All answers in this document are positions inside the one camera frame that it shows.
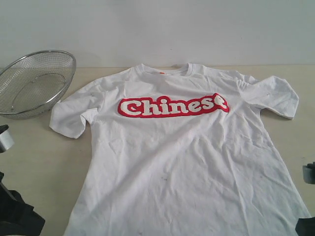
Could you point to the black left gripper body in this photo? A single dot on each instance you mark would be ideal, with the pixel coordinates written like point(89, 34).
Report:
point(18, 218)

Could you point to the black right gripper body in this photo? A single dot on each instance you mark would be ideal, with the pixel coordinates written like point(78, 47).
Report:
point(305, 226)

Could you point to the white t-shirt red print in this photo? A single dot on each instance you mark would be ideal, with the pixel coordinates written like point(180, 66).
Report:
point(181, 153)

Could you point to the metal mesh basket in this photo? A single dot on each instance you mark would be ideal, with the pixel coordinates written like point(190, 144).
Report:
point(34, 83)

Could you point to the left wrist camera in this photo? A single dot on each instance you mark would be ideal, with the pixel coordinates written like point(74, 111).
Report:
point(6, 141)

